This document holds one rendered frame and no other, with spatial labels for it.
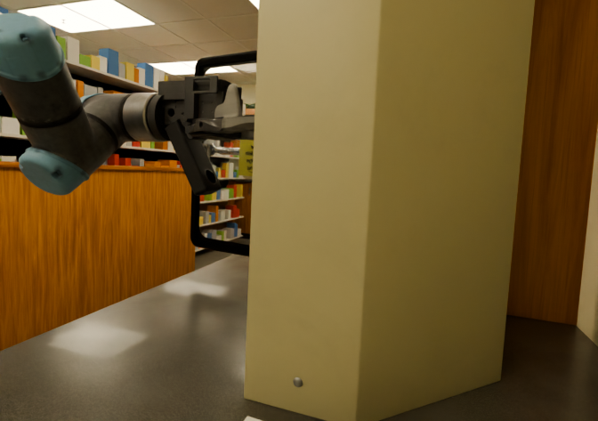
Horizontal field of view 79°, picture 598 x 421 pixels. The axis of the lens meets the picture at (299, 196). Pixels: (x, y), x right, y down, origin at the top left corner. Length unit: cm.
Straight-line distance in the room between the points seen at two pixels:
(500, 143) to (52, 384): 51
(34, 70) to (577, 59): 74
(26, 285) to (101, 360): 216
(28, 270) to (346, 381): 239
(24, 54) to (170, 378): 38
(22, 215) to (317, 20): 234
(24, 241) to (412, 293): 239
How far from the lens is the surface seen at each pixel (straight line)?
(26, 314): 270
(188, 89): 54
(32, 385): 48
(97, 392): 45
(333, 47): 33
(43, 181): 59
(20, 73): 51
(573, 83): 73
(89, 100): 67
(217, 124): 48
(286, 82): 34
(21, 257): 259
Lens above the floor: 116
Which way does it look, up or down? 4 degrees down
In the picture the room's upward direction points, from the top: 3 degrees clockwise
